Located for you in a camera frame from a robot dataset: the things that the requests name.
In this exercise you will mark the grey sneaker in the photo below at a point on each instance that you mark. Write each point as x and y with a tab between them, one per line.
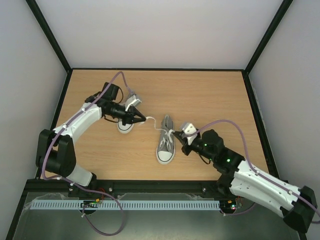
124	129

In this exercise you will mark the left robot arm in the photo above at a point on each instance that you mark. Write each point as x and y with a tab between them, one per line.
56	147

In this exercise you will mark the left circuit board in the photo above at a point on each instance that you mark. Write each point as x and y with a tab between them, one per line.
93	203

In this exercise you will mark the circuit board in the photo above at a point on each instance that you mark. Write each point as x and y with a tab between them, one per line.
231	204
93	203

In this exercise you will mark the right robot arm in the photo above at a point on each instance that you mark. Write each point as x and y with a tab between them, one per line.
295	205

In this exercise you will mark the right circuit board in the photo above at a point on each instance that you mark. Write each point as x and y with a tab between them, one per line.
231	204

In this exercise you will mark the light blue cable duct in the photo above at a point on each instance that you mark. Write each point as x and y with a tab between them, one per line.
130	205

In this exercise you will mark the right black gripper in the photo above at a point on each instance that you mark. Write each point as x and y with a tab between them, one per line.
186	142

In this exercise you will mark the grey sneaker sideways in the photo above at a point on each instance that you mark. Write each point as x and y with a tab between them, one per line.
166	149

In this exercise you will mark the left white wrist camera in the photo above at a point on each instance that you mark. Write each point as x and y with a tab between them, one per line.
132	100

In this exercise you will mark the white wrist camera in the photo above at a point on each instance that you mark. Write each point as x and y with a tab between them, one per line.
132	100
189	129

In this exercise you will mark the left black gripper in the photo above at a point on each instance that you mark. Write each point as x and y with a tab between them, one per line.
130	117

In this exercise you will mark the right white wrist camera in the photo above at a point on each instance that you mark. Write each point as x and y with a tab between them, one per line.
189	129

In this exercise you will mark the black aluminium frame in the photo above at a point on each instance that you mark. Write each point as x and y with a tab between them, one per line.
203	188

